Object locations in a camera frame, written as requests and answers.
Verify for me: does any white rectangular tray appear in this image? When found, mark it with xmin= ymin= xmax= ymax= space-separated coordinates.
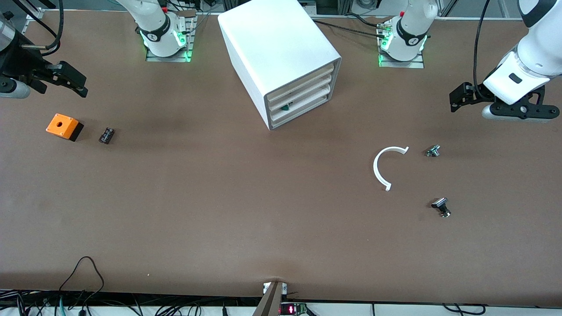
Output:
xmin=268 ymin=75 xmax=333 ymax=111

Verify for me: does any orange button box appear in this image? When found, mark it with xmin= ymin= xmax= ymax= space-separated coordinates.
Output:
xmin=46 ymin=113 xmax=84 ymax=142

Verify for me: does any black push button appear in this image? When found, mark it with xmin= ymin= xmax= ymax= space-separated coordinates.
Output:
xmin=431 ymin=197 xmax=452 ymax=218

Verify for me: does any cream cabinet drawer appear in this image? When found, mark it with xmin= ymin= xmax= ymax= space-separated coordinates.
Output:
xmin=270 ymin=86 xmax=331 ymax=123
xmin=267 ymin=63 xmax=335 ymax=101

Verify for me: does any white drawer cabinet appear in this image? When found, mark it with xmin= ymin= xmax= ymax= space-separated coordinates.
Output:
xmin=218 ymin=0 xmax=342 ymax=131

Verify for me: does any red display circuit board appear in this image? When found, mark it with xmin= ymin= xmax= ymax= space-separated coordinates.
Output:
xmin=280 ymin=302 xmax=309 ymax=316

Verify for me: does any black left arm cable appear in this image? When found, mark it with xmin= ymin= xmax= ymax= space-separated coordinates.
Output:
xmin=472 ymin=0 xmax=492 ymax=101

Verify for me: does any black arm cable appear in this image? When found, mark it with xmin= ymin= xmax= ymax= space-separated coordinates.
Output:
xmin=472 ymin=0 xmax=492 ymax=101
xmin=10 ymin=0 xmax=65 ymax=57

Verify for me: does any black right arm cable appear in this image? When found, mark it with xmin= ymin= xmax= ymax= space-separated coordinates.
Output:
xmin=10 ymin=0 xmax=65 ymax=57

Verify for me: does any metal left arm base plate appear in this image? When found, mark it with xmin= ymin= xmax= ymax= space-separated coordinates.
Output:
xmin=378 ymin=23 xmax=425 ymax=69

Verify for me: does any white half ring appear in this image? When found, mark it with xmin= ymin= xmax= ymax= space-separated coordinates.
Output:
xmin=373 ymin=146 xmax=410 ymax=192

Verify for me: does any short black table cable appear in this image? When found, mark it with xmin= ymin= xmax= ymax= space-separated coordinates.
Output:
xmin=344 ymin=12 xmax=381 ymax=28

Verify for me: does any long black table cable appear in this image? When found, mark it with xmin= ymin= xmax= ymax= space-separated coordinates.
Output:
xmin=313 ymin=19 xmax=388 ymax=38

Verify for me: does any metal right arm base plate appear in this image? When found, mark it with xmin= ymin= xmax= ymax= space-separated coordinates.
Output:
xmin=146 ymin=10 xmax=197 ymax=63

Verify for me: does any black looped cable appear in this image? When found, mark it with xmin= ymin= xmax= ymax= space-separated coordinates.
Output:
xmin=58 ymin=256 xmax=105 ymax=304

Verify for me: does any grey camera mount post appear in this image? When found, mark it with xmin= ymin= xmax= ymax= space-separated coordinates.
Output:
xmin=252 ymin=281 xmax=288 ymax=316

